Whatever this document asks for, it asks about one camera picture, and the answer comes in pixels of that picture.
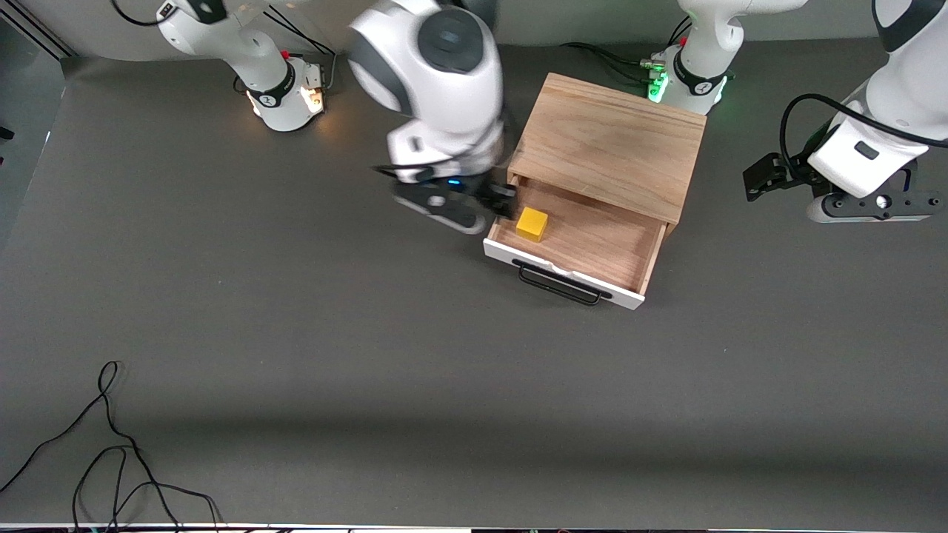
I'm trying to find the thin black loose cable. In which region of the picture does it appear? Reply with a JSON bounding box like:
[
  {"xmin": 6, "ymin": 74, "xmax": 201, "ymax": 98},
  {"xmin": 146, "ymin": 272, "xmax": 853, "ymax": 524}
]
[
  {"xmin": 72, "ymin": 444, "xmax": 223, "ymax": 533},
  {"xmin": 0, "ymin": 361, "xmax": 182, "ymax": 533}
]

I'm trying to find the wooden drawer cabinet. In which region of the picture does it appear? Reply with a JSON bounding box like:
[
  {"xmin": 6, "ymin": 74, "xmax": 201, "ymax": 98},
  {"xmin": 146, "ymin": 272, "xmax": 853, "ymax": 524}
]
[{"xmin": 507, "ymin": 72, "xmax": 707, "ymax": 238}]

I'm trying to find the white-fronted wooden drawer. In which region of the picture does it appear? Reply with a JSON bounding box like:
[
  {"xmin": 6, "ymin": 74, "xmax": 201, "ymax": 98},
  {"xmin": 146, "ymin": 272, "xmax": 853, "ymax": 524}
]
[{"xmin": 483, "ymin": 178, "xmax": 667, "ymax": 310}]

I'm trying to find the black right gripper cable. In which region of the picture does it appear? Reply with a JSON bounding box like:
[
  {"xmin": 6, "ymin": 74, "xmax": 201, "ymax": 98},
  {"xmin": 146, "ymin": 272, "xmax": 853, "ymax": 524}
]
[{"xmin": 110, "ymin": 0, "xmax": 165, "ymax": 27}]

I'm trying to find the black metal frame rail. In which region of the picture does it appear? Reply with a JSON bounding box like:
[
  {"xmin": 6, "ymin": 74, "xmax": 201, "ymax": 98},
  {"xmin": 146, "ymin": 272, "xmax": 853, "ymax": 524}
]
[{"xmin": 0, "ymin": 15, "xmax": 76, "ymax": 60}]

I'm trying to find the yellow cube block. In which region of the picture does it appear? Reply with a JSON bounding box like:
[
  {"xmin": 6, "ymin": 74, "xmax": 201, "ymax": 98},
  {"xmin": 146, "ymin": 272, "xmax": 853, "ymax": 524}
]
[{"xmin": 516, "ymin": 208, "xmax": 550, "ymax": 243}]

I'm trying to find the black metal drawer handle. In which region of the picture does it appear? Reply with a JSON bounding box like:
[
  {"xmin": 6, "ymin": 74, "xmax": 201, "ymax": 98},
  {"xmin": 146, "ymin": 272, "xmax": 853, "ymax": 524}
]
[{"xmin": 511, "ymin": 259, "xmax": 614, "ymax": 306}]

